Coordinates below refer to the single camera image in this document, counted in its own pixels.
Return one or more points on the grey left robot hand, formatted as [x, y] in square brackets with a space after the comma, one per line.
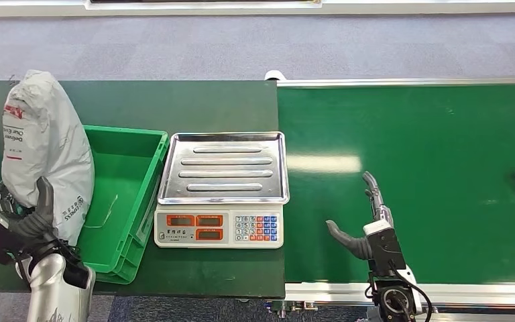
[40, 218]

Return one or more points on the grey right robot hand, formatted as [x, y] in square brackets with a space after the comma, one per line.
[379, 211]

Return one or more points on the grey courier bag package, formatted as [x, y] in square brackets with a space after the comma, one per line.
[46, 146]

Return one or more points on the green conveyor belt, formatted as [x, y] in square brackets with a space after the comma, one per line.
[439, 155]

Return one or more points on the white conveyor end roller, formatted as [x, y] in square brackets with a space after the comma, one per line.
[274, 74]

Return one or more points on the green plastic crate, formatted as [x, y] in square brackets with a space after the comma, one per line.
[120, 186]
[133, 262]

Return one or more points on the white electronic scale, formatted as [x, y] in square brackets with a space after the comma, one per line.
[222, 229]

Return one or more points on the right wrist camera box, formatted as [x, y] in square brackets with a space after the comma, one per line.
[386, 249]

